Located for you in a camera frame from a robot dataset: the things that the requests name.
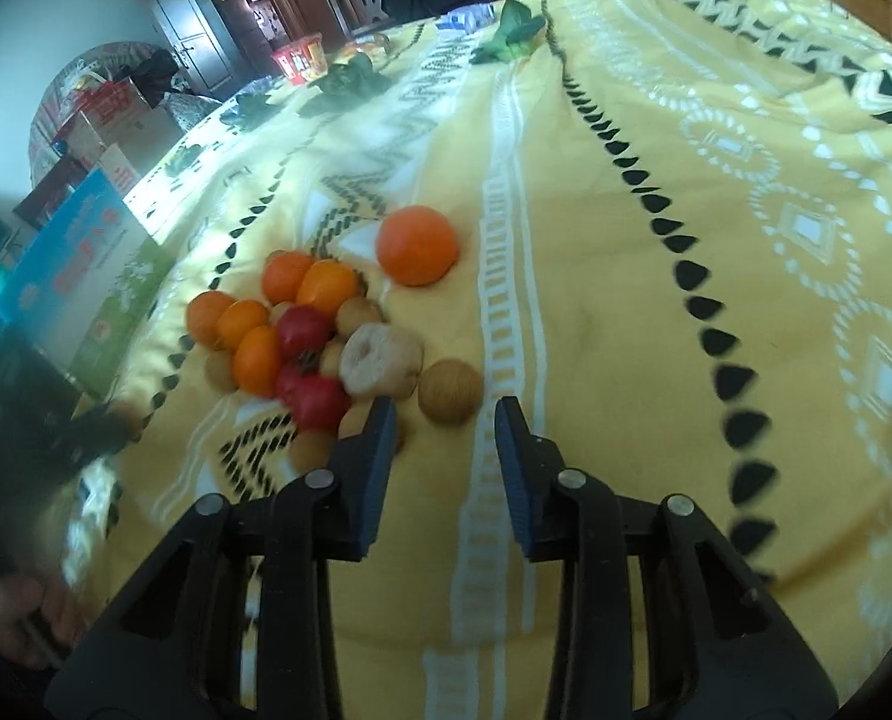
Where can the pile of small tan longans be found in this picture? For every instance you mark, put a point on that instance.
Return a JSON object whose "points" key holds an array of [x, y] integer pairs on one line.
{"points": [[357, 315]]}

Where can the blue and green carton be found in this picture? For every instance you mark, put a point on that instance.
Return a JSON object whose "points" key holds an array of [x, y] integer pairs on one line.
{"points": [[78, 292]]}

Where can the red apple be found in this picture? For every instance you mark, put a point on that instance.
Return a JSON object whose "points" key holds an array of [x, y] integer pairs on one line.
{"points": [[303, 330]]}

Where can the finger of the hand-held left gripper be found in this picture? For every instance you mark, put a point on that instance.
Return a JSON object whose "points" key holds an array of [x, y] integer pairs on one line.
{"points": [[112, 427]]}

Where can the small orange tangerine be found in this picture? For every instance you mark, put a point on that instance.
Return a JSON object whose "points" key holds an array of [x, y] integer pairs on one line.
{"points": [[287, 276], [206, 315], [329, 286], [242, 322], [258, 361]]}

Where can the red snack box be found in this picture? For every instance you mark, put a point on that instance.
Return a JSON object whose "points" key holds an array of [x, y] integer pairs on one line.
{"points": [[300, 58]]}

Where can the yellow patterned blanket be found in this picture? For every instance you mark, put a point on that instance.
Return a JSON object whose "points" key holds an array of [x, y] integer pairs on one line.
{"points": [[603, 315]]}

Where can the red tomato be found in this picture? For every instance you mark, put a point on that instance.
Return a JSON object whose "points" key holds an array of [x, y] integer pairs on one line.
{"points": [[315, 399]]}

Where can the black bag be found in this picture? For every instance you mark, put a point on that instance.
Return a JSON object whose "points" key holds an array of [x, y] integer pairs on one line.
{"points": [[150, 71]]}

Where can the green leafy vegetable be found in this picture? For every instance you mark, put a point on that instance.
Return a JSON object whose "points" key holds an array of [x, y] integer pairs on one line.
{"points": [[348, 81], [249, 109], [513, 30]]}

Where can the large round orange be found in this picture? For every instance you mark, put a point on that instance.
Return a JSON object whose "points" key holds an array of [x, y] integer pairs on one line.
{"points": [[417, 246]]}

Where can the person's left hand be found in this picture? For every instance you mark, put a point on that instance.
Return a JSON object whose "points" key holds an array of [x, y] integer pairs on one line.
{"points": [[18, 615]]}

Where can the brown round fruit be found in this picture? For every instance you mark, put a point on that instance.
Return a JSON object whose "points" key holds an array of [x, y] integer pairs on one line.
{"points": [[450, 391]]}

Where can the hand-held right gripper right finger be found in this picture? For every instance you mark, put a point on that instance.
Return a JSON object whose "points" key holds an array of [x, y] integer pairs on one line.
{"points": [[510, 480]]}

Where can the cardboard box with red print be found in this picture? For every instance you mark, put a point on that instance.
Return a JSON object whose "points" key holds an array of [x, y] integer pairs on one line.
{"points": [[116, 127]]}

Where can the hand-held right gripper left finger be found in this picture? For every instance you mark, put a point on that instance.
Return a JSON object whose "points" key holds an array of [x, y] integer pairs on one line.
{"points": [[383, 480]]}

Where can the plastic water bottle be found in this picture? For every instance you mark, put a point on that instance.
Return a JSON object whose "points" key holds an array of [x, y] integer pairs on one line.
{"points": [[470, 16]]}

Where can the tan dimpled round fruit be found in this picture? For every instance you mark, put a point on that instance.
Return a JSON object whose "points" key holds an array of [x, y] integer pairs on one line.
{"points": [[382, 364]]}

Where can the dark wooden door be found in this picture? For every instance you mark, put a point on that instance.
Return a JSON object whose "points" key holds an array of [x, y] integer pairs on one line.
{"points": [[183, 15]]}

